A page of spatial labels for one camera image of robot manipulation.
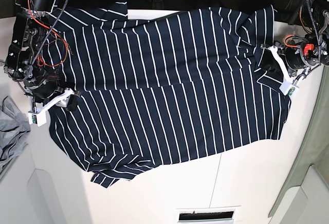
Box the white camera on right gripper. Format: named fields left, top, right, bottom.
left=27, top=88, right=75, bottom=127

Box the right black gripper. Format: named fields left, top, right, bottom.
left=25, top=79, right=81, bottom=111

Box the black round stool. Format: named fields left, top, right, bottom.
left=238, top=0, right=273, bottom=14

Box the navy white striped t-shirt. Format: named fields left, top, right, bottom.
left=42, top=0, right=291, bottom=188

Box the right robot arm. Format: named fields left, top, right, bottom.
left=4, top=0, right=81, bottom=111

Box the grey-green side panel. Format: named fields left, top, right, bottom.
left=268, top=68, right=328, bottom=223

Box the white vent slot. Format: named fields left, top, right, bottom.
left=176, top=206, right=240, bottom=224

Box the grey clothes pile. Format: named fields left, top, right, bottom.
left=1, top=96, right=30, bottom=169

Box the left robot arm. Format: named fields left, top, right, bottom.
left=261, top=0, right=328, bottom=80

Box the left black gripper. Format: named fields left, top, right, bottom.
left=254, top=45, right=311, bottom=78

